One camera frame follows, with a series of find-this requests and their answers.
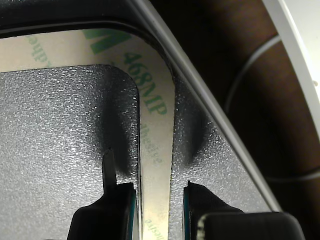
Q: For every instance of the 468MP adhesive liner strip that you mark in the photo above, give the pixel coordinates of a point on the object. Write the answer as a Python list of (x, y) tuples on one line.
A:
[(155, 125)]

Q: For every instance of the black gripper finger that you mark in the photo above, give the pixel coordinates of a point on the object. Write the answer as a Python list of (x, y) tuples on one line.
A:
[(112, 220), (191, 205)]

